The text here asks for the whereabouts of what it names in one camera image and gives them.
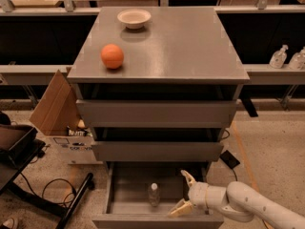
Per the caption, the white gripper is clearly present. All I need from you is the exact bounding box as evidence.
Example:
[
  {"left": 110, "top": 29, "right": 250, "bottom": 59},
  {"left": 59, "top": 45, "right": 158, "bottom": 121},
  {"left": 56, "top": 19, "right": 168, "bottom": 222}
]
[{"left": 168, "top": 170, "right": 208, "bottom": 218}]

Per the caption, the clear plastic water bottle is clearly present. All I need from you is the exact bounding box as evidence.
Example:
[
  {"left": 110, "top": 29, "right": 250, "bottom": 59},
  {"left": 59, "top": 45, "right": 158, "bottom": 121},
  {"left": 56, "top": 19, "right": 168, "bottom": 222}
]
[{"left": 148, "top": 183, "right": 160, "bottom": 207}]

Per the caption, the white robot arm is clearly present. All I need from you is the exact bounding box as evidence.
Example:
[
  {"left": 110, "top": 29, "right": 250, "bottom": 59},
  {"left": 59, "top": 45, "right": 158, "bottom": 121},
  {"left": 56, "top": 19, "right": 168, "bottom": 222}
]
[{"left": 168, "top": 170, "right": 305, "bottom": 229}]

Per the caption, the grey bottom drawer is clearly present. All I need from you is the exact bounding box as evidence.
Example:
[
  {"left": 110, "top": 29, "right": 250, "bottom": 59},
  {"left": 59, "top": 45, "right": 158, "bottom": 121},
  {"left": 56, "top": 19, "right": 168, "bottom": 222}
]
[{"left": 93, "top": 162, "right": 224, "bottom": 229}]

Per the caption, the grey drawer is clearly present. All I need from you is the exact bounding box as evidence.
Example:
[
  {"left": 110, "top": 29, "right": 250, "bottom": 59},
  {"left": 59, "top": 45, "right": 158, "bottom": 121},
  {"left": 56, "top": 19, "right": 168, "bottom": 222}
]
[
  {"left": 93, "top": 162, "right": 224, "bottom": 229},
  {"left": 92, "top": 141, "right": 223, "bottom": 162},
  {"left": 76, "top": 100, "right": 236, "bottom": 128}
]

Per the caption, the grey top drawer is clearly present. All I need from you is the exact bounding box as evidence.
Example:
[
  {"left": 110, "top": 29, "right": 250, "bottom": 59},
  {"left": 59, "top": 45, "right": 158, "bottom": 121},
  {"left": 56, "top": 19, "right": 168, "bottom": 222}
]
[{"left": 76, "top": 100, "right": 236, "bottom": 128}]

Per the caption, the grey middle drawer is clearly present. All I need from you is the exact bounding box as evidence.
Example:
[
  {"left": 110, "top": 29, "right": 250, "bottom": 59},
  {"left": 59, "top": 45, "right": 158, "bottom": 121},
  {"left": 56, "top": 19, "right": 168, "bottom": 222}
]
[{"left": 92, "top": 141, "right": 223, "bottom": 162}]

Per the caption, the grey drawer cabinet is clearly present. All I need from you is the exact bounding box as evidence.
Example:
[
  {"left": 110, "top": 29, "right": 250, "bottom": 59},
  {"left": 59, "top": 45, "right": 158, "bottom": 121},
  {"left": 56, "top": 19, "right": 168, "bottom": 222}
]
[{"left": 67, "top": 6, "right": 251, "bottom": 229}]

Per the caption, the clear soap dispenser bottle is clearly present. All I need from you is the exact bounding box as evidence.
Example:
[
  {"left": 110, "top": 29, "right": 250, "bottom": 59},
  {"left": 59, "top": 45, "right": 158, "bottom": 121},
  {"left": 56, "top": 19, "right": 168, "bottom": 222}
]
[{"left": 270, "top": 45, "right": 289, "bottom": 69}]

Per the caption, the black power adapter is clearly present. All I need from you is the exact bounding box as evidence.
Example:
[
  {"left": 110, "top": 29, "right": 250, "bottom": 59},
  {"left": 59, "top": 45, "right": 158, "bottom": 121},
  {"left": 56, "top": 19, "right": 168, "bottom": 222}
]
[{"left": 220, "top": 150, "right": 240, "bottom": 169}]

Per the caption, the open cardboard box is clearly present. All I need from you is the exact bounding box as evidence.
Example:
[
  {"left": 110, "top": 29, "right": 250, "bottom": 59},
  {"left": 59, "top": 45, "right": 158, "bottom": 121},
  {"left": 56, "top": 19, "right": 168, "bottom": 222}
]
[{"left": 30, "top": 71, "right": 101, "bottom": 165}]

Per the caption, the orange ball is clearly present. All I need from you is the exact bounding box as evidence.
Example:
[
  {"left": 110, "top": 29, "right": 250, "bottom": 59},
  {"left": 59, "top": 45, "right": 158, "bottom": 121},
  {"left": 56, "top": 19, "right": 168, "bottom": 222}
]
[{"left": 100, "top": 44, "right": 124, "bottom": 69}]

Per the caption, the black tray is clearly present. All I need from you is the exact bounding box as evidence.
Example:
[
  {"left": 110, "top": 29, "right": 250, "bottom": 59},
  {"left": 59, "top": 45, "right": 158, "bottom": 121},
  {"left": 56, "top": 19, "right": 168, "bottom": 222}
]
[{"left": 0, "top": 125, "right": 37, "bottom": 161}]

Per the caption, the shoe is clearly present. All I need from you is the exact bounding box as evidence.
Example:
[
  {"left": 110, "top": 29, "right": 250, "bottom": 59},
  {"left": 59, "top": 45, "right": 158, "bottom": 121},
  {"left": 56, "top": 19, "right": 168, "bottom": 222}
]
[{"left": 0, "top": 218, "right": 18, "bottom": 229}]

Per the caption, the black rolling table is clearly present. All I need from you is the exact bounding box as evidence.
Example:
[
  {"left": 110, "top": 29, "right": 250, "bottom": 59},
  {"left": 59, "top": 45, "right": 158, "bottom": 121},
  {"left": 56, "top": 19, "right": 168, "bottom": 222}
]
[{"left": 0, "top": 138, "right": 95, "bottom": 229}]

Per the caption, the white bowl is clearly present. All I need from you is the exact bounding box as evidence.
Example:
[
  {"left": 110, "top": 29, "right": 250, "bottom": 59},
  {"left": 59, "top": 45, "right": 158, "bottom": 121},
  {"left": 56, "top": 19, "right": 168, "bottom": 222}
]
[{"left": 117, "top": 9, "right": 152, "bottom": 30}]

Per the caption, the black floor cable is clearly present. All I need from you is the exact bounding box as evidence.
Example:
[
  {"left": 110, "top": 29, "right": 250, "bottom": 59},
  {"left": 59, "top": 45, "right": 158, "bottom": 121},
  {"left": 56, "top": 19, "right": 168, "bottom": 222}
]
[{"left": 19, "top": 172, "right": 78, "bottom": 208}]

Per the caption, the grey metal shelf rail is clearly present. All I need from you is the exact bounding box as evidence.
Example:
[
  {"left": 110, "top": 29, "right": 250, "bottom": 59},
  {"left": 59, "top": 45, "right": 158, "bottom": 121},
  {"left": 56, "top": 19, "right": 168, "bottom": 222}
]
[{"left": 0, "top": 65, "right": 71, "bottom": 85}]

